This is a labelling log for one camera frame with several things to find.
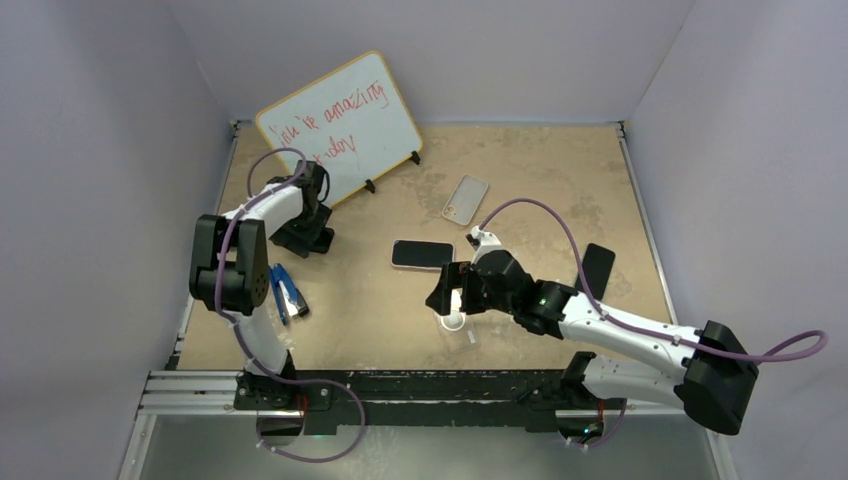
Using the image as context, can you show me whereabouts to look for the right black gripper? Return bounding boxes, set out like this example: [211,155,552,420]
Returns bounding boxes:
[428,262,517,317]

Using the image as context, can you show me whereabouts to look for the clear phone case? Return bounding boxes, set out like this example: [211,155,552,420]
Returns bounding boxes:
[436,311,481,355]

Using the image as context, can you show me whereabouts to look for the black smartphone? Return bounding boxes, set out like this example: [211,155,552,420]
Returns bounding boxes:
[392,241,455,268]

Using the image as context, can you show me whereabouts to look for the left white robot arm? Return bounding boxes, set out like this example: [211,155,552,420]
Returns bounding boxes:
[189,161,335,409]

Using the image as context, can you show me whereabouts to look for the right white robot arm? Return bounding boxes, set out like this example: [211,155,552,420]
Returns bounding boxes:
[425,250,759,435]

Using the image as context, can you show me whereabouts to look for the translucent white phone case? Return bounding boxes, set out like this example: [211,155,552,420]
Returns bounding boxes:
[441,175,489,226]

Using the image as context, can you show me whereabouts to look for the black phone right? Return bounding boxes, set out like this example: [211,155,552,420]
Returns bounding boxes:
[575,243,616,301]

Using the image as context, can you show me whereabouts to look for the blue black stapler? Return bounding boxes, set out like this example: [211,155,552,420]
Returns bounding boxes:
[269,263,310,326]

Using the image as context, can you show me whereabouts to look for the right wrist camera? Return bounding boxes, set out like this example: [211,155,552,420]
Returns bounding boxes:
[466,225,504,264]

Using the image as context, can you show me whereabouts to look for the whiteboard with orange frame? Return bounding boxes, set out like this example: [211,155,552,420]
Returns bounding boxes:
[255,50,423,207]

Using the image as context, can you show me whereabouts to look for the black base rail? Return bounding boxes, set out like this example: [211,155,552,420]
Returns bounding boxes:
[234,368,623,437]

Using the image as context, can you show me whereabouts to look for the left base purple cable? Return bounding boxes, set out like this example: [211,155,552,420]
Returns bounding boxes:
[255,377,370,466]

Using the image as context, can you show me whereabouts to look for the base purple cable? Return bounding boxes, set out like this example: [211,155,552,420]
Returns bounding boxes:
[255,377,370,466]
[563,397,631,452]

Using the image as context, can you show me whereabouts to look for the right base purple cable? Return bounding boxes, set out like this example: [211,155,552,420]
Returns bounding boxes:
[563,397,631,452]

